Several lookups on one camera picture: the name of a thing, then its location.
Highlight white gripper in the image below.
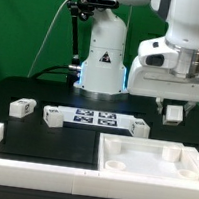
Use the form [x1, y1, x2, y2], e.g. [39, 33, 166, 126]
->
[123, 55, 199, 121]

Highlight white square tabletop part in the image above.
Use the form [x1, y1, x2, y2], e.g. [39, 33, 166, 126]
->
[98, 133, 199, 181]

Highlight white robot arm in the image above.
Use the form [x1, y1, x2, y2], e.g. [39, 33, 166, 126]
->
[74, 0, 199, 104]

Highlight white right fence block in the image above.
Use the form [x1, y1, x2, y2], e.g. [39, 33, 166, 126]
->
[190, 148, 199, 170]

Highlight marker tag sheet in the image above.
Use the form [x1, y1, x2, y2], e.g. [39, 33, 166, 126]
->
[58, 106, 134, 129]

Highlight white front fence bar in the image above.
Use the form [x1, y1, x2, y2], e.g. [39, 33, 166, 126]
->
[0, 159, 199, 199]

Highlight black cables at base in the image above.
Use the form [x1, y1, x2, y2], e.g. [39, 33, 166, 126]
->
[29, 61, 81, 85]

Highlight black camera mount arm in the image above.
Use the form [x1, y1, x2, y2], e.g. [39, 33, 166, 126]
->
[67, 0, 94, 86]

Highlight grey camera on mount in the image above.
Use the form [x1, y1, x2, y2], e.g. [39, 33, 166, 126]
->
[84, 0, 118, 9]

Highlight white camera cable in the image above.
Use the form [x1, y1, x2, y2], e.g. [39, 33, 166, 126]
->
[26, 0, 87, 85]

